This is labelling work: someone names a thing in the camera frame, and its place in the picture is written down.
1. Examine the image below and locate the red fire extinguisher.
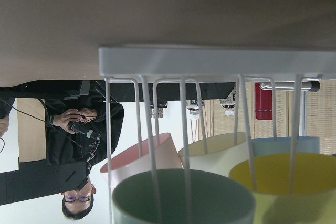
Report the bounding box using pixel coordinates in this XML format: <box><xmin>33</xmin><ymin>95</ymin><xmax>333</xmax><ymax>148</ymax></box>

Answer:
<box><xmin>255</xmin><ymin>83</ymin><xmax>272</xmax><ymax>120</ymax></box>

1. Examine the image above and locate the green cup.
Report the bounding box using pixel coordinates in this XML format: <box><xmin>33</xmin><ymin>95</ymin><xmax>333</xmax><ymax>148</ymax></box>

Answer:
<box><xmin>112</xmin><ymin>169</ymin><xmax>256</xmax><ymax>223</ymax></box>

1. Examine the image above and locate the yellow cup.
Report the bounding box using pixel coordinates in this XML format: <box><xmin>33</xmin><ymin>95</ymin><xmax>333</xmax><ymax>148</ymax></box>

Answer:
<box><xmin>228</xmin><ymin>153</ymin><xmax>336</xmax><ymax>224</ymax></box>

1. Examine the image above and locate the cream white cup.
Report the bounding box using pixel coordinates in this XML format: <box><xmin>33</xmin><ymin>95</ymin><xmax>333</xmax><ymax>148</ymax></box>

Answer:
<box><xmin>188</xmin><ymin>132</ymin><xmax>248</xmax><ymax>177</ymax></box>

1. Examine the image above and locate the pink cup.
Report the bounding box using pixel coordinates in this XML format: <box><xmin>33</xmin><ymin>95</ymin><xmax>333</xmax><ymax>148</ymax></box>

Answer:
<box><xmin>110</xmin><ymin>133</ymin><xmax>182</xmax><ymax>189</ymax></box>

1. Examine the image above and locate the light blue cup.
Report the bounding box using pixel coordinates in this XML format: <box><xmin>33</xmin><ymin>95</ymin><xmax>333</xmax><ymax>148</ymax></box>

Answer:
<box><xmin>252</xmin><ymin>136</ymin><xmax>320</xmax><ymax>157</ymax></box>

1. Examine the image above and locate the white wire cup rack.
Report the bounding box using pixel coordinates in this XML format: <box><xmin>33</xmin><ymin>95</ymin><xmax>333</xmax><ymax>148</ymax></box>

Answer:
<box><xmin>98</xmin><ymin>43</ymin><xmax>336</xmax><ymax>224</ymax></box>

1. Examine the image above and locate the person in black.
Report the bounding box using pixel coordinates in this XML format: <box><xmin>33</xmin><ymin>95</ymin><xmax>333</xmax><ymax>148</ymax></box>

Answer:
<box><xmin>0</xmin><ymin>79</ymin><xmax>124</xmax><ymax>221</ymax></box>

